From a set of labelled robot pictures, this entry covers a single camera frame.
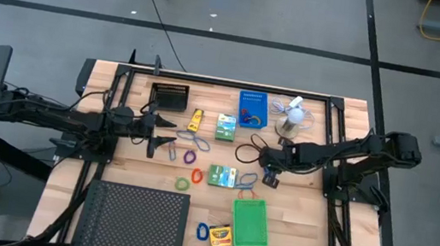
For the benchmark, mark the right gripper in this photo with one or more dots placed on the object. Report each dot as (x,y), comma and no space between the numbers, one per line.
(282,157)

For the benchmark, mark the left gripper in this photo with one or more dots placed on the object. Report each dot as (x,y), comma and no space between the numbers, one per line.
(141,125)

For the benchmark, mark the long blue rubber band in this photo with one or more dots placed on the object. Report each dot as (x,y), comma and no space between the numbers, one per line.
(194,138)

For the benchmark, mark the green crayon box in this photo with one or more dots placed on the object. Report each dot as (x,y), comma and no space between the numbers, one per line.
(221,176)
(225,128)

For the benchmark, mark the green plastic basket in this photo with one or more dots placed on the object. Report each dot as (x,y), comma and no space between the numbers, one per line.
(250,224)

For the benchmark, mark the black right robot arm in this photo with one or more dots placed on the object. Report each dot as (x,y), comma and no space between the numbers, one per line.
(349,152)

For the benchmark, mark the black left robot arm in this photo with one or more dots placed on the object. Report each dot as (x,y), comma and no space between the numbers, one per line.
(53,112)

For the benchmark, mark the black mesh basket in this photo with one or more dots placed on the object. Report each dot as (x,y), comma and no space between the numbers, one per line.
(167,102)

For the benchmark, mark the small yellow crayon box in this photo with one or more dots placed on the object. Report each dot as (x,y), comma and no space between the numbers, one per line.
(195,121)

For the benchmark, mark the blue plastic basket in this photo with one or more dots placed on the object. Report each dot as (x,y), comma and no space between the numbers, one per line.
(254,99)

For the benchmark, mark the black clamp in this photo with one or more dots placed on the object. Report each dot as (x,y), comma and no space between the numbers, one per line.
(132,58)
(158,64)

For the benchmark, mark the black power box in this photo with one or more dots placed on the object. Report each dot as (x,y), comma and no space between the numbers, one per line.
(85,76)

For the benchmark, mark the black perforated metal riser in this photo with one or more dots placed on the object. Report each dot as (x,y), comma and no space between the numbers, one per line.
(132,223)

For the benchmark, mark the large yellow crayon box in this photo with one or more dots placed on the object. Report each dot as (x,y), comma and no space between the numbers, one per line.
(221,242)

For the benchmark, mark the black aluminium table frame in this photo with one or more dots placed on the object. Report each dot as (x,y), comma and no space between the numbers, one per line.
(318,96)

